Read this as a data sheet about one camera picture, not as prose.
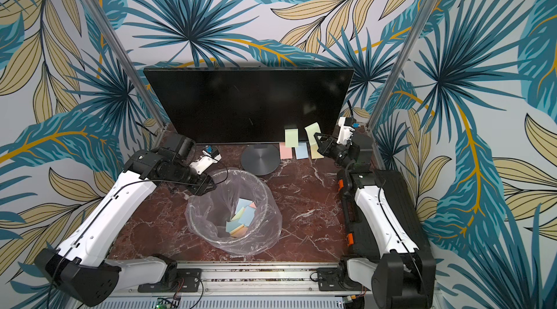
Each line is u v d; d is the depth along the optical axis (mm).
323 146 777
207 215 689
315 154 928
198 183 626
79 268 363
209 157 648
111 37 835
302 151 897
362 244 750
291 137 838
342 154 650
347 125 675
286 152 902
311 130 773
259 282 743
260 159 1055
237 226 719
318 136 748
